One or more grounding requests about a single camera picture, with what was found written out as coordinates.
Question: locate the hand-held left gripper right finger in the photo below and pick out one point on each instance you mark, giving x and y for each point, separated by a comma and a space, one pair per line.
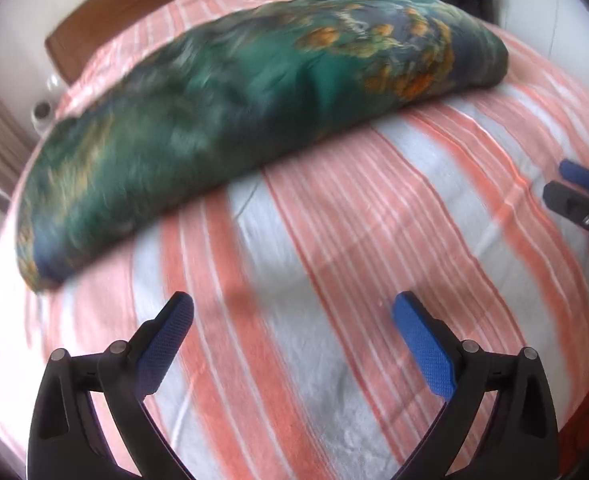
424, 345

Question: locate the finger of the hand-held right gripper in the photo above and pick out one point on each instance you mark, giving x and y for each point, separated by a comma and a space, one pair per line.
581, 172
574, 207

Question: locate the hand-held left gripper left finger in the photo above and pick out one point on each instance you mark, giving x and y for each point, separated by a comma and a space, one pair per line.
162, 355

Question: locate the green printed jacket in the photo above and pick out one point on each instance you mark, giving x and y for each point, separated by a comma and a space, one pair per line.
234, 120

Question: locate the pink white striped bed sheet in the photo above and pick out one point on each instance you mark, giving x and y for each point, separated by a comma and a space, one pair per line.
349, 260

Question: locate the wooden headboard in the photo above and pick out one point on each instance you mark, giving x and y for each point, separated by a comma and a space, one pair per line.
124, 15

